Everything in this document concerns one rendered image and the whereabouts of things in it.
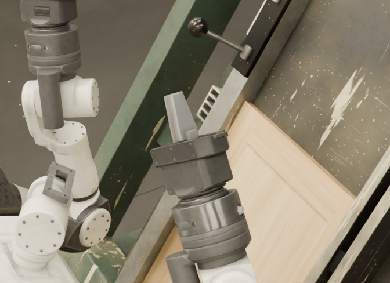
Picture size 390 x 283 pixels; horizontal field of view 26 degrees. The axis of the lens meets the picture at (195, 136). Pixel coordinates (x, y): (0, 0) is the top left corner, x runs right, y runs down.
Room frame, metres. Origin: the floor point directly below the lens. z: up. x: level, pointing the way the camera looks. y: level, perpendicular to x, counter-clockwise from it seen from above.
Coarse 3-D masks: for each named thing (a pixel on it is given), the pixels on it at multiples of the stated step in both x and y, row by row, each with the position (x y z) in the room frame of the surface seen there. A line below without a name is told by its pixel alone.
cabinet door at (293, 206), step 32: (256, 128) 1.28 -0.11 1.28; (256, 160) 1.23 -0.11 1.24; (288, 160) 1.18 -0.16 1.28; (256, 192) 1.19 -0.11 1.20; (288, 192) 1.14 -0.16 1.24; (320, 192) 1.10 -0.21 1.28; (256, 224) 1.14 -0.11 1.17; (288, 224) 1.10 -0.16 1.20; (320, 224) 1.06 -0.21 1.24; (160, 256) 1.24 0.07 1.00; (256, 256) 1.10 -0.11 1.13; (288, 256) 1.05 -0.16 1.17
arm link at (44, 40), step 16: (32, 0) 1.23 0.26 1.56; (48, 0) 1.22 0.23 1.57; (64, 0) 1.22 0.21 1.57; (32, 16) 1.23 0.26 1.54; (48, 16) 1.21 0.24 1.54; (64, 16) 1.21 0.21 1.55; (32, 32) 1.22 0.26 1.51; (48, 32) 1.21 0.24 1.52; (64, 32) 1.20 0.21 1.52; (32, 48) 1.20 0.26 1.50; (48, 48) 1.19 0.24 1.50; (64, 48) 1.20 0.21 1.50
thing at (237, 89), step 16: (304, 0) 1.40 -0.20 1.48; (288, 16) 1.38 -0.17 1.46; (288, 32) 1.38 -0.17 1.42; (272, 48) 1.36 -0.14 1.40; (256, 64) 1.35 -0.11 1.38; (272, 64) 1.37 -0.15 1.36; (240, 80) 1.35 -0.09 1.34; (256, 80) 1.35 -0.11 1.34; (224, 96) 1.35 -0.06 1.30; (240, 96) 1.33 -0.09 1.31; (224, 112) 1.33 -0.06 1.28; (208, 128) 1.33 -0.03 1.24; (224, 128) 1.32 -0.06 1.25; (160, 208) 1.29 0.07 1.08; (160, 224) 1.26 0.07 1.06; (144, 240) 1.27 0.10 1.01; (160, 240) 1.25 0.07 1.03; (144, 256) 1.24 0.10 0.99; (128, 272) 1.24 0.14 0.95; (144, 272) 1.23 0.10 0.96
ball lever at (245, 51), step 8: (192, 24) 1.37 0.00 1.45; (200, 24) 1.36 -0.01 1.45; (192, 32) 1.36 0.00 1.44; (200, 32) 1.36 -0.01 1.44; (208, 32) 1.37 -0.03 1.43; (224, 40) 1.37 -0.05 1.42; (240, 48) 1.37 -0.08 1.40; (248, 48) 1.36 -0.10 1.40; (240, 56) 1.36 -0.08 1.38; (248, 56) 1.36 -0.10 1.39
